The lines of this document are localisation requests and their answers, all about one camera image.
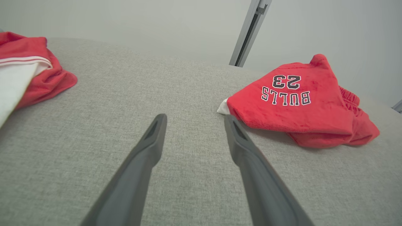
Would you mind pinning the grey metal frame post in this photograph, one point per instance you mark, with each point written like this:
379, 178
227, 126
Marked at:
248, 34

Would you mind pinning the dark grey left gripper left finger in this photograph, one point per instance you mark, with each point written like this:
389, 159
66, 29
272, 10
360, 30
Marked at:
132, 179

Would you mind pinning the red Bulls shorts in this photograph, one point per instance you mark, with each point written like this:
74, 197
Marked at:
298, 116

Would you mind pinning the red white Bulls jersey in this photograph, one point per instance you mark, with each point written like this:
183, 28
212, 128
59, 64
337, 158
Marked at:
47, 81

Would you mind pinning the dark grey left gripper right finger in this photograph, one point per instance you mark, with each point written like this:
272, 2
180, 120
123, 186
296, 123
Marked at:
260, 182

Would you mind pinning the grey fabric sofa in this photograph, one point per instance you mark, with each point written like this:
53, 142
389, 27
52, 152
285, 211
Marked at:
188, 88

